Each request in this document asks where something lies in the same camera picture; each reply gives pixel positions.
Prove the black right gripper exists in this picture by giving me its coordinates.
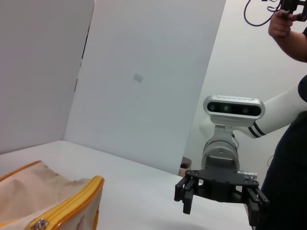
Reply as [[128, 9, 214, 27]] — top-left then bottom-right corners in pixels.
[[174, 156, 271, 228]]

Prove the silver metal zipper pull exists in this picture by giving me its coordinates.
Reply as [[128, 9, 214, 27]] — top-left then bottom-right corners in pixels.
[[30, 218, 50, 230]]

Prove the beige food bag yellow zipper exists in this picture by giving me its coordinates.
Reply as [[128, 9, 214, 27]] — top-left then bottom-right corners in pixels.
[[0, 160, 105, 230]]

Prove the person's bare forearm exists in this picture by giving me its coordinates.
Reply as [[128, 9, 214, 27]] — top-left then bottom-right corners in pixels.
[[275, 23, 307, 64]]

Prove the person's hand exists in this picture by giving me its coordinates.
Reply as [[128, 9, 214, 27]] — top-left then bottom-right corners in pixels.
[[268, 9, 293, 38]]

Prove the brown stool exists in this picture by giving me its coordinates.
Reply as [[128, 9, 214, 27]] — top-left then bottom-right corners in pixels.
[[179, 156, 193, 176]]

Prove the person's dark clothed body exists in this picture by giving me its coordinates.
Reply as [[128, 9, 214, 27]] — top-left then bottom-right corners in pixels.
[[254, 114, 307, 230]]

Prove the black handheld controller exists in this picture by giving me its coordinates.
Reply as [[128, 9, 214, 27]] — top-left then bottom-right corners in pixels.
[[279, 0, 307, 22]]

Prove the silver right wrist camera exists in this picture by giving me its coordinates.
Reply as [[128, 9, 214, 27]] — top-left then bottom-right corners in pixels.
[[203, 94, 266, 127]]

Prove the dark blue cable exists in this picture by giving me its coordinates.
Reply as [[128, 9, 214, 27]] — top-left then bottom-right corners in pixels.
[[244, 0, 285, 26]]

